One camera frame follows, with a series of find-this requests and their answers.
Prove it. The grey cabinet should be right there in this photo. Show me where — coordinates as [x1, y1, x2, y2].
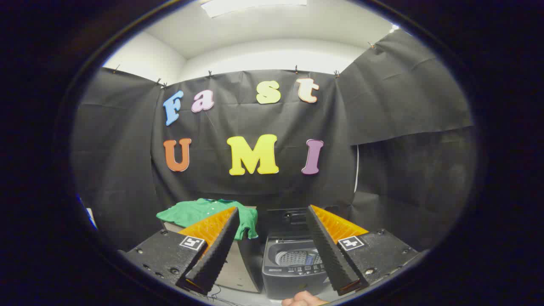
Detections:
[164, 206, 264, 294]

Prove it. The grey washing machine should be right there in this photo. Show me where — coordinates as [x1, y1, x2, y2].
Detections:
[261, 207, 338, 300]

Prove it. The ceiling light panel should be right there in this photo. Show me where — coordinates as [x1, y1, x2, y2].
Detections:
[200, 0, 308, 18]

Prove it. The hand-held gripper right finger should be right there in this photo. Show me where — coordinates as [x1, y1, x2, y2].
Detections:
[306, 204, 428, 297]

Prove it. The white and blue object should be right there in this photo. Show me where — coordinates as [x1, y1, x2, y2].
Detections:
[78, 195, 98, 231]

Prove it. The black backdrop cloth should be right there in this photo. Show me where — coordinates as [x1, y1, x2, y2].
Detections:
[71, 30, 474, 255]

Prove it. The green polo shirt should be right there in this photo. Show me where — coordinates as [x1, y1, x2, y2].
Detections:
[156, 198, 259, 241]

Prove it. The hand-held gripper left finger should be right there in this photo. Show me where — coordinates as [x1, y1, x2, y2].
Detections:
[123, 207, 241, 295]

